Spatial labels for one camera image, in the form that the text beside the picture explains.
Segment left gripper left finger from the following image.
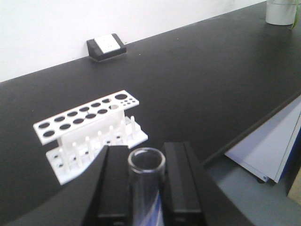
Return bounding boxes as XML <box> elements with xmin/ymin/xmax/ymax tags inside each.
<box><xmin>81</xmin><ymin>145</ymin><xmax>129</xmax><ymax>226</ymax></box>

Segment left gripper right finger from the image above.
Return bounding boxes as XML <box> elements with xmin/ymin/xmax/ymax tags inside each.
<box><xmin>162</xmin><ymin>142</ymin><xmax>206</xmax><ymax>226</ymax></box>

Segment short clear test tube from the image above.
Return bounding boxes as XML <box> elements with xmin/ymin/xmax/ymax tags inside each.
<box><xmin>127</xmin><ymin>147</ymin><xmax>166</xmax><ymax>226</ymax></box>

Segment white test tube rack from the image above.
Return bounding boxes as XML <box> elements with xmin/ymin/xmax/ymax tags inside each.
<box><xmin>33</xmin><ymin>90</ymin><xmax>148</xmax><ymax>185</ymax></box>

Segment white and blue cabinet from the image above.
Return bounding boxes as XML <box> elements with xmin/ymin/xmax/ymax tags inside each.
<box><xmin>225</xmin><ymin>97</ymin><xmax>301</xmax><ymax>183</ymax></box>

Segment white socket on black base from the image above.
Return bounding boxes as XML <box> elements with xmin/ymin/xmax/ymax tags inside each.
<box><xmin>86</xmin><ymin>33</ymin><xmax>127</xmax><ymax>62</ymax></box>

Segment white plant pot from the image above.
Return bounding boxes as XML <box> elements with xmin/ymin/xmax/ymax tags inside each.
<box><xmin>265</xmin><ymin>0</ymin><xmax>297</xmax><ymax>25</ymax></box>

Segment green plant leaves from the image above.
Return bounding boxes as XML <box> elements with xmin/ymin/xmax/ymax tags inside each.
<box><xmin>289</xmin><ymin>0</ymin><xmax>301</xmax><ymax>30</ymax></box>

